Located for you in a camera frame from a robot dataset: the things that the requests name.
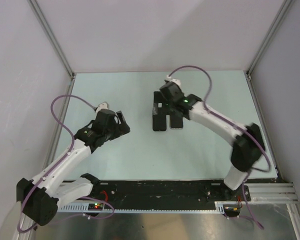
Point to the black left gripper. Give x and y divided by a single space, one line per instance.
122 127

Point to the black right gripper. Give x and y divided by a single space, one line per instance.
159 98

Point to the black silicone phone case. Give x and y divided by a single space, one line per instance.
159 122

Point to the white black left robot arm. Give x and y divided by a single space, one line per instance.
43 195

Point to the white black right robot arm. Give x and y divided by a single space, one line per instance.
246 140

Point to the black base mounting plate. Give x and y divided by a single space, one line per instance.
162 202

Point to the left controller circuit board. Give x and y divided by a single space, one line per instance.
95 206

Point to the controller circuit board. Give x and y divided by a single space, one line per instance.
95 206
232 211

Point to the right controller circuit board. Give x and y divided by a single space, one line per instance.
232 211

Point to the white slotted cable duct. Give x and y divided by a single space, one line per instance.
82 207

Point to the aluminium front frame rail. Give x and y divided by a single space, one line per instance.
265 191

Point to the aluminium left corner post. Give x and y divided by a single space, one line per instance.
39 14

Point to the aluminium corner post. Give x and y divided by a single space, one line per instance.
269 36
39 14

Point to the aluminium right corner post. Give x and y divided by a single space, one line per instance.
269 36

